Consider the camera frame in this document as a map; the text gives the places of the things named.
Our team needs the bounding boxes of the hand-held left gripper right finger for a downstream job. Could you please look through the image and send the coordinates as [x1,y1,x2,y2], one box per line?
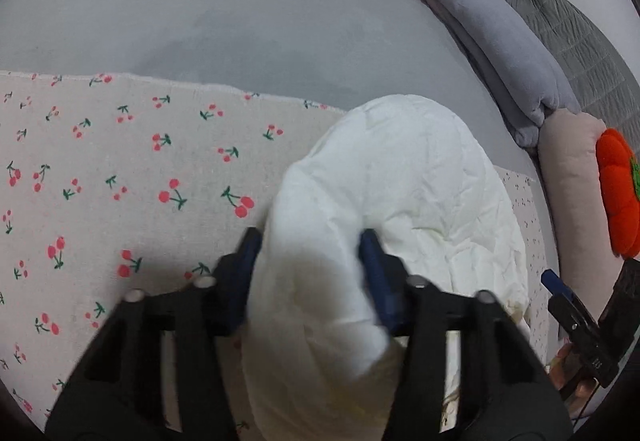
[359,228,573,428]

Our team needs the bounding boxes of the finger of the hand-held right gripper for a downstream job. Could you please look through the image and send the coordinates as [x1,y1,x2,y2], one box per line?
[541,269,600,352]

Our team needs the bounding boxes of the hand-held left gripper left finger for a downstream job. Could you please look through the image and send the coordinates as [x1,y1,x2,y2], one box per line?
[45,227,263,428]

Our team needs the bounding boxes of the white puffy jacket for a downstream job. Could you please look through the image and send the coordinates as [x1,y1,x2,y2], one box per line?
[240,94,532,441]

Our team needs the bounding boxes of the person's right hand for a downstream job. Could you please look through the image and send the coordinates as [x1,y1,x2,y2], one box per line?
[549,343,598,417]

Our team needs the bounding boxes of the orange pumpkin plush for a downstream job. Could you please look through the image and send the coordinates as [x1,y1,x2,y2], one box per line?
[595,128,640,258]

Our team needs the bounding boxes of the pink pillow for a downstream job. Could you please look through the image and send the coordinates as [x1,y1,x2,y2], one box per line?
[536,110,640,284]

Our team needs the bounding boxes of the cherry print blanket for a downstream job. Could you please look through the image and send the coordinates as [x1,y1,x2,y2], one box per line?
[0,71,551,432]

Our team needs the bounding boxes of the grey bed sheet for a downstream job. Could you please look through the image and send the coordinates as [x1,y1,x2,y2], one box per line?
[0,0,561,362]

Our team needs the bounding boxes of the grey folded plush blanket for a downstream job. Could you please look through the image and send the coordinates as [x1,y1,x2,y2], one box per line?
[394,0,582,150]

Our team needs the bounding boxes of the grey quilted pillow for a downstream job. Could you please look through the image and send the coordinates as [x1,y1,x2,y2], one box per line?
[496,0,640,156]

